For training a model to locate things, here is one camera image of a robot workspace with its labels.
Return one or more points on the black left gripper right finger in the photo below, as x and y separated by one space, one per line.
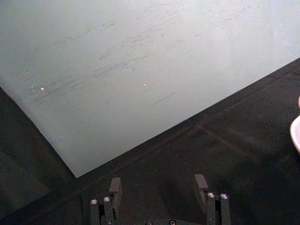
212 206

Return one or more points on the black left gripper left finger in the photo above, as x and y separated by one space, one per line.
112 201

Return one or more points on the black table cloth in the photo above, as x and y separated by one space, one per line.
187 168

